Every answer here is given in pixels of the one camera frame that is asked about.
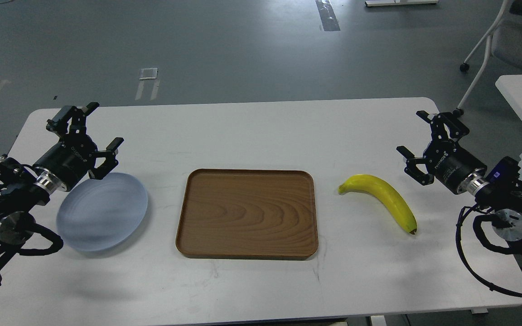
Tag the brown wooden tray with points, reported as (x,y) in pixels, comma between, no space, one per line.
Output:
(248,214)

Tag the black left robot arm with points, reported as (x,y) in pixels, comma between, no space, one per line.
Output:
(21,189)

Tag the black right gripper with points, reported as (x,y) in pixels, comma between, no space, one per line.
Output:
(444,159)

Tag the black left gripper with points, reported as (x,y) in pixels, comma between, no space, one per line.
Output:
(75,154)

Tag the grey office chair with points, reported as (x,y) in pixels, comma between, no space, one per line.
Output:
(502,40)

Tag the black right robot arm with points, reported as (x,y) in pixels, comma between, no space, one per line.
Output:
(498,194)

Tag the yellow banana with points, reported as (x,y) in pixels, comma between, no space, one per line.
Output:
(387,195)

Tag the light blue plate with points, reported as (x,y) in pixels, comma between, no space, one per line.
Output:
(100,214)

